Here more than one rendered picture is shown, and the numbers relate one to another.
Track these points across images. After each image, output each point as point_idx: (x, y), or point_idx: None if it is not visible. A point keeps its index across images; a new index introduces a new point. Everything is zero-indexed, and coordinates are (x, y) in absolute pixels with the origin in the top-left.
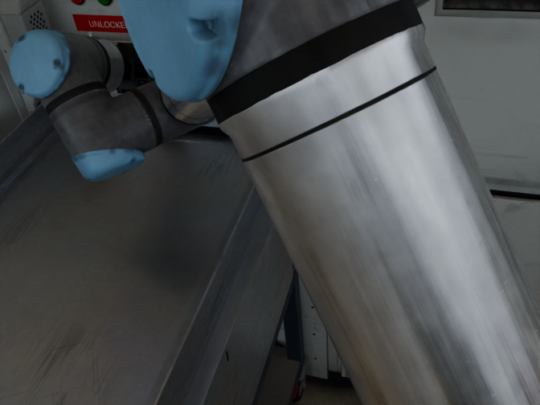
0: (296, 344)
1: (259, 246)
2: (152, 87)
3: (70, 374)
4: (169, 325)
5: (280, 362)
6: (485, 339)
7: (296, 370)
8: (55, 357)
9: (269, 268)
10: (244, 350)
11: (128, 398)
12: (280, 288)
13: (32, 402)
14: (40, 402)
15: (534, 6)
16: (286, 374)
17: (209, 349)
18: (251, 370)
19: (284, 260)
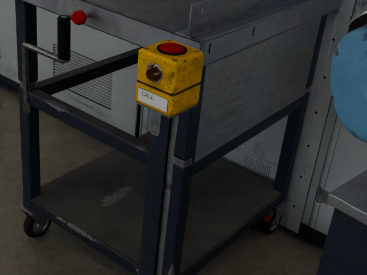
0: (284, 172)
1: (294, 5)
2: None
3: (158, 6)
4: None
5: (265, 188)
6: None
7: (276, 196)
8: (152, 0)
9: (292, 47)
10: (258, 72)
11: (189, 19)
12: (293, 83)
13: (134, 6)
14: (138, 7)
15: None
16: (267, 195)
17: (244, 20)
18: (255, 101)
19: (302, 65)
